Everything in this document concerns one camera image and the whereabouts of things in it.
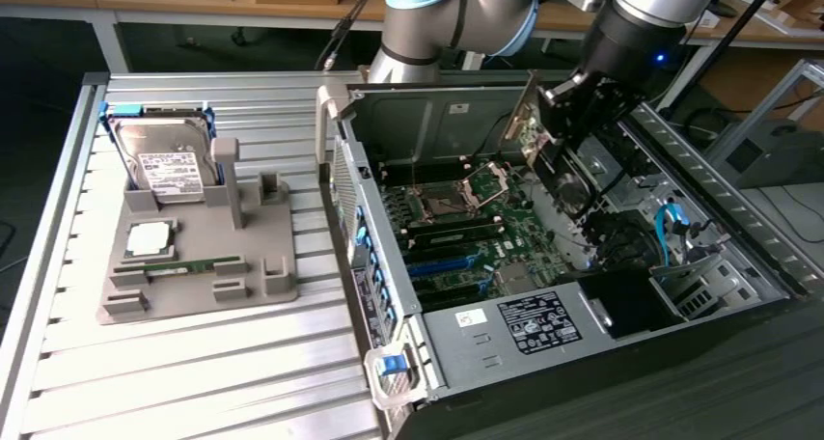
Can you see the wooden desk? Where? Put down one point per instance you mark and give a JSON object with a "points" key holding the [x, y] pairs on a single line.
{"points": [[128, 3]]}

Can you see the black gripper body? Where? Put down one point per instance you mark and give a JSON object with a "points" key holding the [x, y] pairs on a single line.
{"points": [[631, 54]]}

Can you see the grey power supply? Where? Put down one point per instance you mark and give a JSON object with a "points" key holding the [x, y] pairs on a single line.
{"points": [[469, 348]]}

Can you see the silver CPU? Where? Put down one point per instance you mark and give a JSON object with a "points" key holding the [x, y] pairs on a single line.
{"points": [[148, 239]]}

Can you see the grey tower computer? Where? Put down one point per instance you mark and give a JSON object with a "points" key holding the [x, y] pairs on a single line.
{"points": [[785, 155]]}

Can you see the small white box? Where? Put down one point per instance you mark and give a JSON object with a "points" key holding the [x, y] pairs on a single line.
{"points": [[709, 20]]}

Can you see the CPU socket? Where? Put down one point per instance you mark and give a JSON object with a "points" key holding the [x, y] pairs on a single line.
{"points": [[444, 203]]}

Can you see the metal socket cover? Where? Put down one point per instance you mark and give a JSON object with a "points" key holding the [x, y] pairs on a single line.
{"points": [[469, 191]]}

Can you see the grey disk bay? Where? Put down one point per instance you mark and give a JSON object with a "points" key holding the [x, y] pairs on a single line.
{"points": [[695, 290]]}

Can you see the grey chipset heatsink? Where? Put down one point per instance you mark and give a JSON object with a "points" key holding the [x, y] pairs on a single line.
{"points": [[515, 277]]}

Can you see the black RAM stick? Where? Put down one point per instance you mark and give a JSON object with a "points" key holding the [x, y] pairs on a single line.
{"points": [[451, 239]]}

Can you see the black pole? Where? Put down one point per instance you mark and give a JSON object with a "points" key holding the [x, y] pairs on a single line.
{"points": [[740, 24]]}

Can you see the aluminium frame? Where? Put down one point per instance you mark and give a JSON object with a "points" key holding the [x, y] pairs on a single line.
{"points": [[769, 100]]}

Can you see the blue case latch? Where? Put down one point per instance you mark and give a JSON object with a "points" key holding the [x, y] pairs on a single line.
{"points": [[391, 365]]}

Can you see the green graphics card black shroud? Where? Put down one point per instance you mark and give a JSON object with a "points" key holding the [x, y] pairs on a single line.
{"points": [[567, 189]]}

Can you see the grey parts rack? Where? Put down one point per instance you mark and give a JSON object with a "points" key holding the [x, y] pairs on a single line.
{"points": [[193, 295]]}

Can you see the silver hard disk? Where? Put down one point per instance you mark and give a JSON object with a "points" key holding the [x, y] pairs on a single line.
{"points": [[167, 170]]}

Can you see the black plastic duct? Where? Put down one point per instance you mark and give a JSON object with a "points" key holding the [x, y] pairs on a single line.
{"points": [[624, 300]]}

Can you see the green RAM stick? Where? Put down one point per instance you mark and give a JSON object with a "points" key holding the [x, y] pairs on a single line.
{"points": [[193, 265]]}

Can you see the blue disk caddy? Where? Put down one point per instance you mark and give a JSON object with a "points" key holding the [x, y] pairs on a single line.
{"points": [[128, 109]]}

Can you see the black monitor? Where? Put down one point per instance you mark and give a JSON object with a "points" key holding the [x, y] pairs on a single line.
{"points": [[724, 8]]}

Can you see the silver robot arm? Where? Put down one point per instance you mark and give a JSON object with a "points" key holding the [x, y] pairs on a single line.
{"points": [[489, 6]]}

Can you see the open grey PC case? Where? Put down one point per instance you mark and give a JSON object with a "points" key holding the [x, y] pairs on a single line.
{"points": [[399, 121]]}

